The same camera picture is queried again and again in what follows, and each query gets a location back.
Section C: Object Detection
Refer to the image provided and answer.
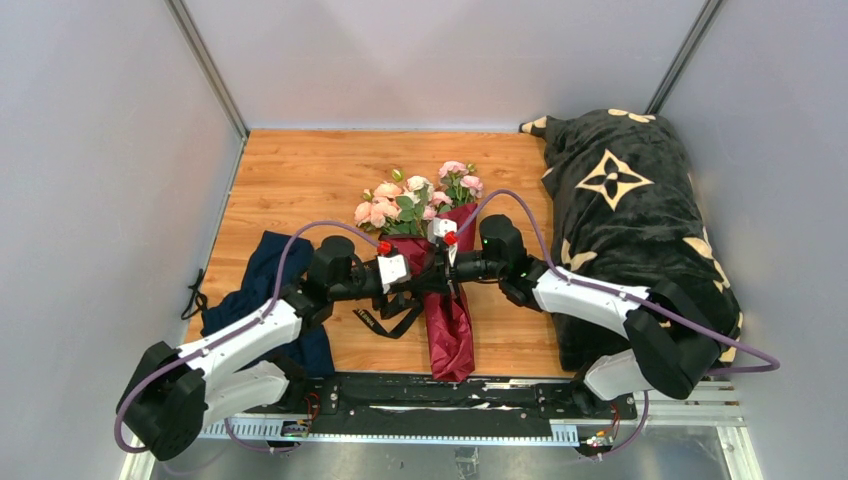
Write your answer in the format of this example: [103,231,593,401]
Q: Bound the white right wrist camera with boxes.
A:
[427,218,458,266]

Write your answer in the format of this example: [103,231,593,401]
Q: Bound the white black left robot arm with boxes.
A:
[113,236,413,461]

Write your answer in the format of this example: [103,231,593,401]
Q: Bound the black floral plush blanket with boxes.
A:
[518,108,744,340]

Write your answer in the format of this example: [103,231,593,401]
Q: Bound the aluminium frame rail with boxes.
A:
[121,372,764,479]

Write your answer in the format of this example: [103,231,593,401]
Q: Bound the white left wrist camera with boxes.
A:
[376,253,412,294]

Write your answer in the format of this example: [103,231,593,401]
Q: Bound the dark red wrapping paper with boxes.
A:
[379,234,475,382]

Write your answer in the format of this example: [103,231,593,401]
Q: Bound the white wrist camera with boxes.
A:
[376,253,412,294]
[427,218,458,266]

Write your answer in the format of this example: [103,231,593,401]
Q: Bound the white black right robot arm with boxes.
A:
[427,215,722,418]

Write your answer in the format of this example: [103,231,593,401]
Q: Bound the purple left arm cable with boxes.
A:
[113,220,393,455]

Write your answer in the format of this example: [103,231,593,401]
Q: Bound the small black cord loop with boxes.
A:
[180,268,208,321]

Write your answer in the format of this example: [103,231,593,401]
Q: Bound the pink fake flower bouquet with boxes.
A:
[353,161,484,236]

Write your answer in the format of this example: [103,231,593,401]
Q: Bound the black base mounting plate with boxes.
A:
[250,372,637,439]

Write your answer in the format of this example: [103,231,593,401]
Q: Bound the navy blue cloth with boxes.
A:
[200,230,336,379]

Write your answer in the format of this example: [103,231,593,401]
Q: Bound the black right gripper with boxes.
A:
[411,246,506,299]

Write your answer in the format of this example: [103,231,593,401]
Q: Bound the black ribbon strap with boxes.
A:
[352,264,452,340]

